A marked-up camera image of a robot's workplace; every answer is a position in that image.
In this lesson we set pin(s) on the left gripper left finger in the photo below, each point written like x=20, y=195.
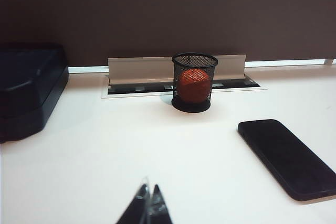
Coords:
x=140, y=203

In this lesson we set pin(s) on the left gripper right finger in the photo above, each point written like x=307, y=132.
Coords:
x=158, y=208

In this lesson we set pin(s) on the black mesh pen holder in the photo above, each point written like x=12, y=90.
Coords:
x=191, y=107

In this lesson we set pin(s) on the orange ball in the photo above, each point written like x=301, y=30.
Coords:
x=194, y=85

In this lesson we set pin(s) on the black smartphone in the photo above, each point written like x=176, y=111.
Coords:
x=286, y=155

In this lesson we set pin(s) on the dark blue storage box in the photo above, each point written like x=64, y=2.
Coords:
x=26, y=98

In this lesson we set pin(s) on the brown desk partition screen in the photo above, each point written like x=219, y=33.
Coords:
x=157, y=11

